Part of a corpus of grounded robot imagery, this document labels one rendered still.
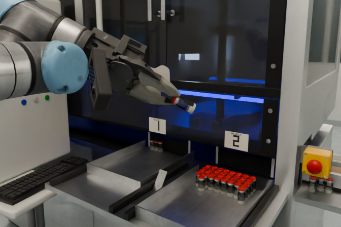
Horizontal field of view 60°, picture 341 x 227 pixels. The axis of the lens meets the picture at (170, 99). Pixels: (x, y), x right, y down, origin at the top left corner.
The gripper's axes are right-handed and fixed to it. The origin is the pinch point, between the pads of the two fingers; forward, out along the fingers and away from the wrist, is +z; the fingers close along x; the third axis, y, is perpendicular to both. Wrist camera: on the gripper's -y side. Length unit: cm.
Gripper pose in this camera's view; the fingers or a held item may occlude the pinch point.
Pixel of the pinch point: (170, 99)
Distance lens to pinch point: 57.8
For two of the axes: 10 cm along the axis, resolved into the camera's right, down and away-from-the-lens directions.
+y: 2.1, -6.7, 7.1
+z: 8.9, 4.4, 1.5
